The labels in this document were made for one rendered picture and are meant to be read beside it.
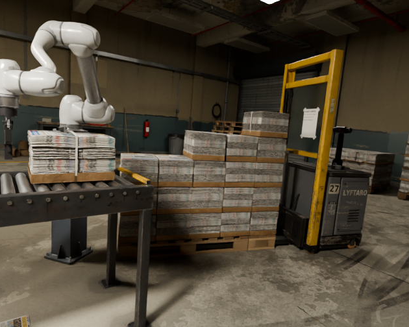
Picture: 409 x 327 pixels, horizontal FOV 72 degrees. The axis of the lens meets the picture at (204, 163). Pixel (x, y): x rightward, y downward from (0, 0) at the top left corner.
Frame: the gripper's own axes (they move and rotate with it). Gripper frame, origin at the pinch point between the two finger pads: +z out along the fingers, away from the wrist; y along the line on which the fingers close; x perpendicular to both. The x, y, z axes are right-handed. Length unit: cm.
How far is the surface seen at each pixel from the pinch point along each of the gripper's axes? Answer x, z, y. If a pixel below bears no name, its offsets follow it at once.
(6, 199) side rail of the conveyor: 1.8, 14.5, -31.2
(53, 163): -16.8, 3.5, -13.2
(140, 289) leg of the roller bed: -55, 69, -31
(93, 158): -34.2, 1.4, -14.4
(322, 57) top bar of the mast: -234, -88, -6
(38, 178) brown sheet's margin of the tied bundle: -10.7, 10.5, -13.7
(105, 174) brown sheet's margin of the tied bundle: -40.5, 9.8, -14.7
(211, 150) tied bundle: -142, 1, 27
